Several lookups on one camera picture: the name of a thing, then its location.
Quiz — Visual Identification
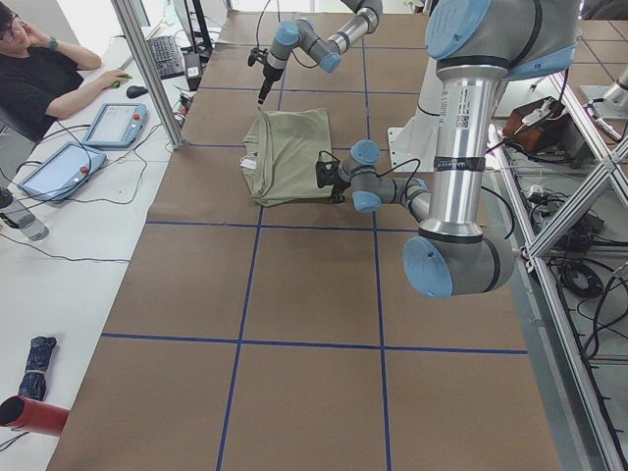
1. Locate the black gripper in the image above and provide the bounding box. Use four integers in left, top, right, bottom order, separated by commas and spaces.
247, 47, 280, 105
315, 150, 346, 199

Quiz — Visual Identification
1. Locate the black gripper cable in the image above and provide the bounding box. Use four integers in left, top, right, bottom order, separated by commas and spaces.
372, 157, 423, 179

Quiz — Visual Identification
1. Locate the far teach pendant tablet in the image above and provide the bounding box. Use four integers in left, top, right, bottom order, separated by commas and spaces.
82, 103, 148, 149

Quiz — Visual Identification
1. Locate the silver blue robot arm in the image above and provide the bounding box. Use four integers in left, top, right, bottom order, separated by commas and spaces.
247, 0, 383, 105
315, 1, 580, 298

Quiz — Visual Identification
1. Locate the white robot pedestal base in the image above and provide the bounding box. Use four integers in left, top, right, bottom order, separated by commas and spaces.
388, 58, 443, 173

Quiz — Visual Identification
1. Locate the dark folded umbrella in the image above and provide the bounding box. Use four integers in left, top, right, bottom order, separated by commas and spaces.
19, 336, 57, 401

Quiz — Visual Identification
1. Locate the white red shirt hang tag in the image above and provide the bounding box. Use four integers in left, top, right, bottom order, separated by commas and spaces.
240, 158, 257, 170

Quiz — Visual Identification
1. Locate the brown box with wires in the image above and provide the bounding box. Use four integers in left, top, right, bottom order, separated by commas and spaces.
502, 96, 586, 168

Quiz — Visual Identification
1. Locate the teach pendant tablet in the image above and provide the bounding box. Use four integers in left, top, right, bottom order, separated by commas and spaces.
82, 103, 148, 149
18, 142, 107, 201

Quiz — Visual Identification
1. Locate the near teach pendant tablet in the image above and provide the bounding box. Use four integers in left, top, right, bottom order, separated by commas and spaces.
18, 142, 107, 201

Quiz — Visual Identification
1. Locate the olive green long-sleeve shirt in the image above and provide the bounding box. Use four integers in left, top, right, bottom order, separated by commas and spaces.
240, 108, 331, 207

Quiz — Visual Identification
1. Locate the clear water bottle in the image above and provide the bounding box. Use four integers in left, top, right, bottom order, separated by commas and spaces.
0, 187, 49, 241

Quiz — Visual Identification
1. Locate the black computer keyboard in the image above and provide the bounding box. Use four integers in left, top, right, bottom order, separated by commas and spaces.
146, 35, 184, 79

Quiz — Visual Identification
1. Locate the aluminium frame post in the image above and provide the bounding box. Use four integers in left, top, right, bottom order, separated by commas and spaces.
111, 0, 184, 150

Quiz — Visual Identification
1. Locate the red cylinder tube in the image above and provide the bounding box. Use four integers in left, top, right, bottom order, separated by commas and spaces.
1, 395, 70, 437

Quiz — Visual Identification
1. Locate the seated person in black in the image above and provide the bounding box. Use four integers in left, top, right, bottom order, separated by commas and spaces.
1, 5, 131, 142

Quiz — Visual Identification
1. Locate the black computer mouse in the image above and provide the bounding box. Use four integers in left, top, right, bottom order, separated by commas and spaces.
126, 85, 148, 99

